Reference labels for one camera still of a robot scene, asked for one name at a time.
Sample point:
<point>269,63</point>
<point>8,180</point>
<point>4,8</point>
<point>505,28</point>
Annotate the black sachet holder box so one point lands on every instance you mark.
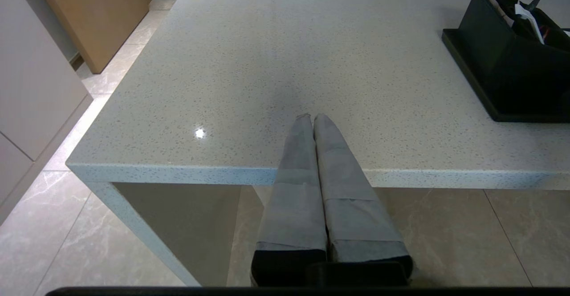
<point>498,64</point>

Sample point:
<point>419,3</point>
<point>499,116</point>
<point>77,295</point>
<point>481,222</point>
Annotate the brown coffee sachet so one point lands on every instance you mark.
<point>499,11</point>

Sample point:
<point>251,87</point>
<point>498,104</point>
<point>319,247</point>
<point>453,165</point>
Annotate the black rectangular serving tray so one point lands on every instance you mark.
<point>534,118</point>

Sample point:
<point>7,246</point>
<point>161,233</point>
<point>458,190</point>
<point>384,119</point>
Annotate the red sachet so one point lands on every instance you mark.
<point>547,32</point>

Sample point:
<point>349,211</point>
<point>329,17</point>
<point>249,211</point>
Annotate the white tall cabinet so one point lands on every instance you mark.
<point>35,64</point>

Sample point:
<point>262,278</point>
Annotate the packets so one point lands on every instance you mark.
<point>507,0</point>

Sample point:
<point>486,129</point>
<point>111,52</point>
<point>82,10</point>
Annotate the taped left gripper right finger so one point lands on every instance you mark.
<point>356,216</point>

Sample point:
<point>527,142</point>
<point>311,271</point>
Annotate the white paper stick packet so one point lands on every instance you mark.
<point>530,20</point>

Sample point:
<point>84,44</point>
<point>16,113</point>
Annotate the brown wooden door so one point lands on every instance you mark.
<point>89,15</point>

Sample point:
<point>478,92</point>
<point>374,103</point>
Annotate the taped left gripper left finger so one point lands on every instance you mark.
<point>294,198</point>

